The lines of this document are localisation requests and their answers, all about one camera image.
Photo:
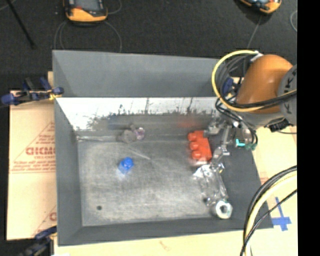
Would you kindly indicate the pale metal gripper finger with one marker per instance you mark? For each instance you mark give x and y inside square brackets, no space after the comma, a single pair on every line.
[223,153]
[217,167]

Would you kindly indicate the orange-red studded toy block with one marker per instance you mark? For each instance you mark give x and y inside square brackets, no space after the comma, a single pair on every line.
[200,146]

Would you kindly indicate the clear bottle with white cap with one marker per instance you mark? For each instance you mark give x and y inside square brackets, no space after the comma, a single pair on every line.
[212,192]

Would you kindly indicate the grey metal bin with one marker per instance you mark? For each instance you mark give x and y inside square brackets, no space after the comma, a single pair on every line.
[160,195]

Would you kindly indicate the small purple toy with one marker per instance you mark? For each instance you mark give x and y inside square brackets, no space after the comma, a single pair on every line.
[140,133]

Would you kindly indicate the clear bottle with blue cap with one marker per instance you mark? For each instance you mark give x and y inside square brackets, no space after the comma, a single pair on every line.
[125,166]

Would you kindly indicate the grey toy animal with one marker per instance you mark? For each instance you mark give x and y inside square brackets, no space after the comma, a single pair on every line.
[127,135]

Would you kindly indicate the brown cardboard board red print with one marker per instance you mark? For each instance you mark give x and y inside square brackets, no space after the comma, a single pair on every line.
[30,175]

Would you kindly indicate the black cylinder on white bracket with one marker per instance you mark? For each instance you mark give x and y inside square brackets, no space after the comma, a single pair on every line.
[278,125]

